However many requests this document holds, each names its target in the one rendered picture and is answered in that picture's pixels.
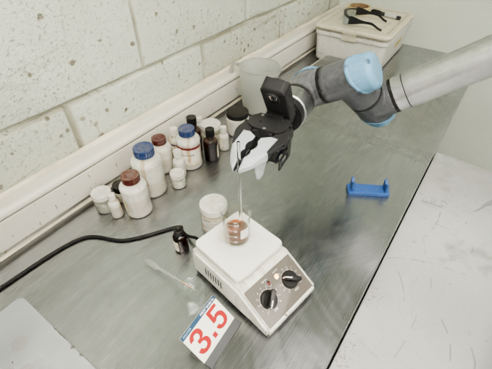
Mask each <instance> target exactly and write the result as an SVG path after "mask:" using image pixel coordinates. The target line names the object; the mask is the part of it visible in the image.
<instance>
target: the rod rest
mask: <svg viewBox="0 0 492 369"><path fill-rule="evenodd" d="M389 187H390V185H389V184H388V179H385V180H384V183H383V185H374V184H356V182H354V176H353V177H352V178H351V183H348V184H347V185H346V188H347V193H348V195H362V196H373V197H385V198H388V197H389V196H390V192H389Z"/></svg>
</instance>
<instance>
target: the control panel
mask: <svg viewBox="0 0 492 369"><path fill-rule="evenodd" d="M287 270H291V271H293V272H295V273H296V274H297V276H301V277H302V280H301V281H299V282H298V284H297V286H296V287H295V288H286V287H285V286H284V285H283V282H282V275H283V273H284V272H285V271H287ZM275 275H278V279H276V278H275ZM268 281H270V282H271V285H270V286H268V285H267V282H268ZM311 286H312V284H311V283H310V281H309V280H308V279H307V278H306V277H305V275H304V274H303V272H302V271H301V270H300V268H299V267H298V266H297V265H296V264H295V262H294V261H293V259H292V258H291V257H290V255H289V254H287V255H286V256H285V257H283V258H282V259H281V260H280V261H279V262H278V263H277V264H276V265H274V266H273V267H272V268H271V269H270V270H269V271H268V272H267V273H266V274H265V275H264V276H263V277H261V278H260V279H259V280H258V281H257V282H256V283H255V284H253V285H252V286H251V287H250V288H249V289H248V290H247V291H246V292H245V293H244V295H245V296H246V298H247V299H248V301H249V302H250V304H251V305H252V306H253V307H254V308H255V310H256V311H257V313H258V314H259V315H260V317H261V318H262V319H263V320H264V322H265V323H266V325H267V326H268V327H269V328H270V329H271V328H272V327H273V326H274V325H275V324H276V323H277V322H278V321H279V320H280V319H281V318H282V317H283V316H284V315H285V314H286V312H287V311H288V310H289V309H290V308H291V307H292V306H293V305H294V304H295V303H296V302H297V301H298V300H299V299H300V298H301V297H302V296H303V295H304V294H305V292H306V291H307V290H308V289H309V288H310V287H311ZM271 289H275V290H276V294H277V298H278V302H277V306H276V307H275V308H273V309H271V310H268V309H266V308H265V307H263V305H262V304H261V294H262V293H263V292H264V291H266V290H271Z"/></svg>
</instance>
